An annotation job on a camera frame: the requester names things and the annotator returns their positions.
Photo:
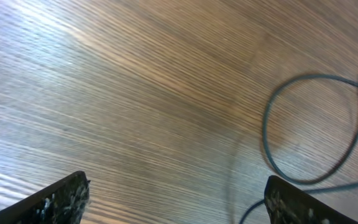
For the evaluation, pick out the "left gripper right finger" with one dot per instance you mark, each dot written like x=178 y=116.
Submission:
x=287 y=204

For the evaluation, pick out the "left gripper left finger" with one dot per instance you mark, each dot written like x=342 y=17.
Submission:
x=63 y=202

